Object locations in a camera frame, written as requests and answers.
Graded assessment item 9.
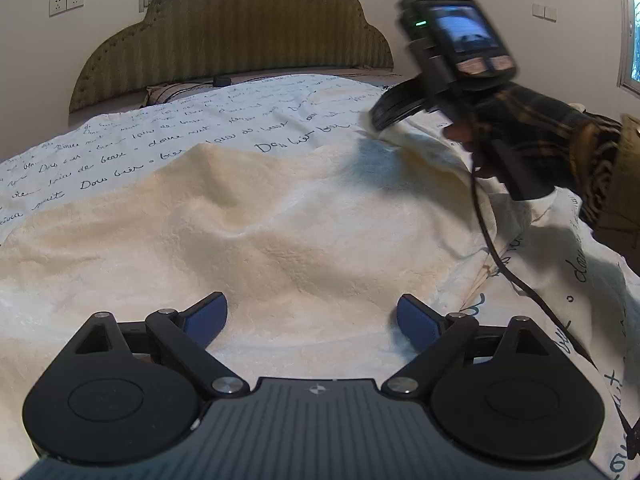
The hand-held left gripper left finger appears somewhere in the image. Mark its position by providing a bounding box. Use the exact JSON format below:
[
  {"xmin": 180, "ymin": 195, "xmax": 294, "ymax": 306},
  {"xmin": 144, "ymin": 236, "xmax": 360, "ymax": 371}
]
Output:
[{"xmin": 74, "ymin": 291, "xmax": 250, "ymax": 401}]

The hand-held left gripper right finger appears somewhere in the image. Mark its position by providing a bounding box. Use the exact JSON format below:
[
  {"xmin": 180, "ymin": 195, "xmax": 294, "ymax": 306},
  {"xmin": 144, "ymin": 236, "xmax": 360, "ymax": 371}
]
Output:
[{"xmin": 380, "ymin": 295, "xmax": 557, "ymax": 402}]

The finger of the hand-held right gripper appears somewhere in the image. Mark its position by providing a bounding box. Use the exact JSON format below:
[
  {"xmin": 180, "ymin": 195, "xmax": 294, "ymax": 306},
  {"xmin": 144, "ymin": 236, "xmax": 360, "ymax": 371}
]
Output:
[{"xmin": 369, "ymin": 77, "xmax": 433, "ymax": 132}]

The cream towel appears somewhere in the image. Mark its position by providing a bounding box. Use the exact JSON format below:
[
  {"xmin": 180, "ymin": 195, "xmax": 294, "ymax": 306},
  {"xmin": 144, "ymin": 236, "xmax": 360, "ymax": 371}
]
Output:
[{"xmin": 0, "ymin": 119, "xmax": 561, "ymax": 411}]

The person's right forearm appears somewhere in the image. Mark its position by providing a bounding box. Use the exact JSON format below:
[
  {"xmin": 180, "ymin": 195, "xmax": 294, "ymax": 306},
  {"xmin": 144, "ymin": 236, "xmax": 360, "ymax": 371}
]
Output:
[{"xmin": 492, "ymin": 82, "xmax": 623, "ymax": 228}]

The person's right hand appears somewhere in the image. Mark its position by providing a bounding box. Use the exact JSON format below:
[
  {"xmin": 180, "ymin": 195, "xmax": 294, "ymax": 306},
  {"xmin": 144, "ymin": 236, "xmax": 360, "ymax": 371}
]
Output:
[{"xmin": 442, "ymin": 87, "xmax": 508, "ymax": 181}]

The olive padded headboard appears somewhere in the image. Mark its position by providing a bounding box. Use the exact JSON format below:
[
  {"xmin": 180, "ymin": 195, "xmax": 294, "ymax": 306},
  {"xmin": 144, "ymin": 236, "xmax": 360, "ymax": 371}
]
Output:
[{"xmin": 68, "ymin": 0, "xmax": 395, "ymax": 115}]

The side window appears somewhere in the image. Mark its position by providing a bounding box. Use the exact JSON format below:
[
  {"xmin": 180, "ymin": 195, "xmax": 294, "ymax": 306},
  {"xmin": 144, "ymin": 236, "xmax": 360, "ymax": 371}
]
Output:
[{"xmin": 616, "ymin": 0, "xmax": 640, "ymax": 97}]

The white printed blanket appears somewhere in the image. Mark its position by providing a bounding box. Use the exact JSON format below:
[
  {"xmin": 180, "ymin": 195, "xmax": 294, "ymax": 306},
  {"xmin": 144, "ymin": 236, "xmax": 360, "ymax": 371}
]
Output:
[{"xmin": 0, "ymin": 74, "xmax": 640, "ymax": 480}]

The striped pillow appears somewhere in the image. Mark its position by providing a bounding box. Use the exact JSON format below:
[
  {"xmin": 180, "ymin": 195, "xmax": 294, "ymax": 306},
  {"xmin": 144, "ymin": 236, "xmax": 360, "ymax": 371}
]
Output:
[{"xmin": 141, "ymin": 82, "xmax": 223, "ymax": 109}]

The thin black charger cable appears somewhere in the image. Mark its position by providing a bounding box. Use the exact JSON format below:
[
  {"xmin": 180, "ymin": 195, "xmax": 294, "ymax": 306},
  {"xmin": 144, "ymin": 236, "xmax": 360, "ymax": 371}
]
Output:
[{"xmin": 150, "ymin": 81, "xmax": 216, "ymax": 100}]

